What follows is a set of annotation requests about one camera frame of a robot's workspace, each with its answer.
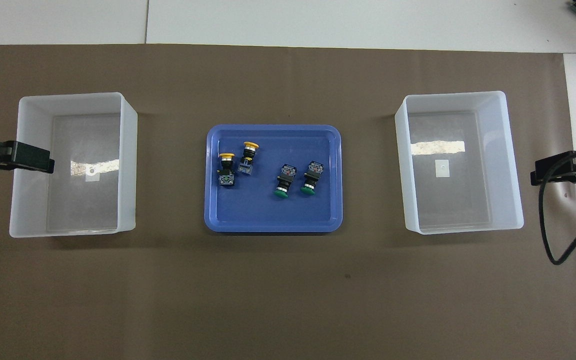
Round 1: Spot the translucent white plastic box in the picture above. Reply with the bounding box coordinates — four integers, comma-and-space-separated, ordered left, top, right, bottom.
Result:
9, 92, 139, 239
394, 90, 525, 235

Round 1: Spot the brown paper table mat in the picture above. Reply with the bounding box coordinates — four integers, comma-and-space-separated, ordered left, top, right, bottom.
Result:
0, 44, 576, 360

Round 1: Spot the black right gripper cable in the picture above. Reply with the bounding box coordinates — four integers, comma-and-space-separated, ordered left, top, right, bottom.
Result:
538, 147, 576, 266

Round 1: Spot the yellow push button switch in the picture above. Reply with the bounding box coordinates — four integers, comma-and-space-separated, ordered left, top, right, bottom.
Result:
238, 141, 260, 177
217, 152, 237, 189

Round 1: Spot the blue plastic tray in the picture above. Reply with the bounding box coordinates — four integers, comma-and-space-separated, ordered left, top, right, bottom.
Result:
203, 124, 344, 234

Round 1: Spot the green push button switch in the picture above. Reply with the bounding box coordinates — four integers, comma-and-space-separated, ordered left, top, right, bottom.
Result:
273, 163, 296, 199

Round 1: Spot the black switch component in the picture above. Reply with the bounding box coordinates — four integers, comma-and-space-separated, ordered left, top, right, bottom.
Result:
300, 160, 324, 196

